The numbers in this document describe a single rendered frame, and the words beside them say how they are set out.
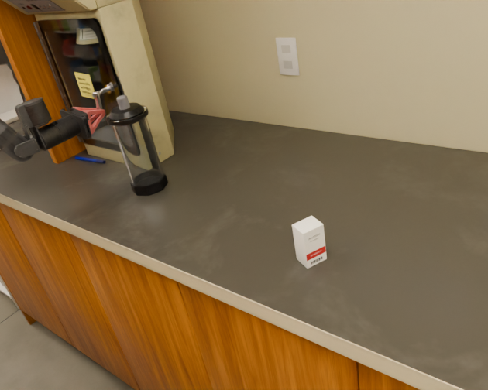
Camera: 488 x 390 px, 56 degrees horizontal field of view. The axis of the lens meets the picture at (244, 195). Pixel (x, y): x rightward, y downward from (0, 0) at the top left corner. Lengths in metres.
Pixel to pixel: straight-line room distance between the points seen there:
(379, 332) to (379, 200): 0.39
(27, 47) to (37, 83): 0.11
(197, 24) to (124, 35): 0.40
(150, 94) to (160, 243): 0.50
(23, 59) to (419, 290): 1.29
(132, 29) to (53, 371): 1.54
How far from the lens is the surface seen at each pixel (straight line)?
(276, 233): 1.03
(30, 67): 1.62
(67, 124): 1.30
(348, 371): 0.91
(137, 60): 1.38
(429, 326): 0.82
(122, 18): 1.35
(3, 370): 2.47
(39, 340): 2.51
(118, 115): 1.21
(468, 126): 1.33
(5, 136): 1.25
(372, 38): 1.33
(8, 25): 1.60
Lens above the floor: 1.55
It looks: 31 degrees down
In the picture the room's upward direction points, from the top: 11 degrees counter-clockwise
